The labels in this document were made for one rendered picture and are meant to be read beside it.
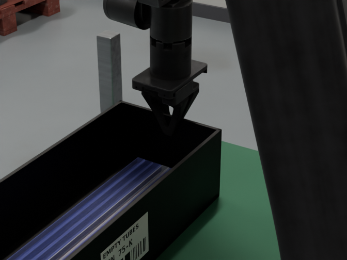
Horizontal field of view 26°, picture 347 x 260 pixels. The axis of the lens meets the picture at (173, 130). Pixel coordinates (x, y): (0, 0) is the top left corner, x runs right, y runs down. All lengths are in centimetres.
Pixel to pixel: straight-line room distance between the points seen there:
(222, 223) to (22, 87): 270
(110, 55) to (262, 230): 41
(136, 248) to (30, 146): 227
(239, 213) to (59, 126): 229
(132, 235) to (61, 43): 329
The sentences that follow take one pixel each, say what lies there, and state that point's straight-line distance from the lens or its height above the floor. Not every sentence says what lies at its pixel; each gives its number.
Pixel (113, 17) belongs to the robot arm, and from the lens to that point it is 105.
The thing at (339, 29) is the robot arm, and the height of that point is 143.
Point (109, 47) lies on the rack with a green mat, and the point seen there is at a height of 108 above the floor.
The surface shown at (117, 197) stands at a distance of 102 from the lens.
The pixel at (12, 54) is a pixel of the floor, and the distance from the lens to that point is 406.
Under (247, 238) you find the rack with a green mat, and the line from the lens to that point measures 102.
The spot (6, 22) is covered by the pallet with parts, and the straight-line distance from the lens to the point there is 431.
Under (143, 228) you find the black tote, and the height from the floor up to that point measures 102.
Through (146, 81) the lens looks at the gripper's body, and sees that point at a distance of 102.
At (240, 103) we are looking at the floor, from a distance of 347.
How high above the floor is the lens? 156
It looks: 29 degrees down
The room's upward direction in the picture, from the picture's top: straight up
